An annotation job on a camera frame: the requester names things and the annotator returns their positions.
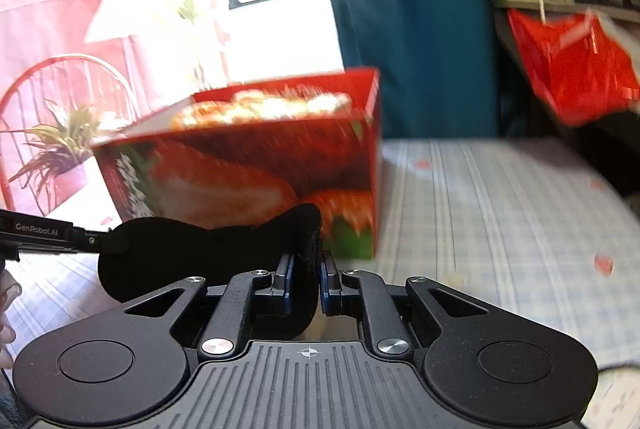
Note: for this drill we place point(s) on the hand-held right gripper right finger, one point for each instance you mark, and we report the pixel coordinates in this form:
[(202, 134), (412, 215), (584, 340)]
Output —
[(327, 281)]

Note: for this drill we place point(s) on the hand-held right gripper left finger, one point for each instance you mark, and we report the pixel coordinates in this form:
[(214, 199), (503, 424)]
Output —
[(285, 279)]

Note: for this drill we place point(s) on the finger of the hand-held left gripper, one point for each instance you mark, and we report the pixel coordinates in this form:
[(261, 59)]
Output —
[(35, 229)]

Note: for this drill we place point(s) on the black eye mask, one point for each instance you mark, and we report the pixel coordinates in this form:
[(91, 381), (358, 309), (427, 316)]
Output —
[(210, 249)]

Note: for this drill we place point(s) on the red printed cardboard box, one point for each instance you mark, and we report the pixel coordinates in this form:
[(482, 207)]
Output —
[(225, 179)]

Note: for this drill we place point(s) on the orange and white fabric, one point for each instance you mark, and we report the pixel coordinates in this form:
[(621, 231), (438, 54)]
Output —
[(265, 106)]

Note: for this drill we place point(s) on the person's left hand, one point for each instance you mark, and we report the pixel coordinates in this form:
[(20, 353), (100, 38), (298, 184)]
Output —
[(6, 339)]

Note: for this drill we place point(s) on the dark blue curtain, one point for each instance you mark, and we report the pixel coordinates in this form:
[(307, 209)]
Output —
[(415, 9)]

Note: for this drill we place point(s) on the white patterned cloth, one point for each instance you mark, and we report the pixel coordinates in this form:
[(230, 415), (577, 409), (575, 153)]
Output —
[(617, 399)]

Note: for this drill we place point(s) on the red plastic bag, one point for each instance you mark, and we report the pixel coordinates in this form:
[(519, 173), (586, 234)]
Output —
[(565, 59)]

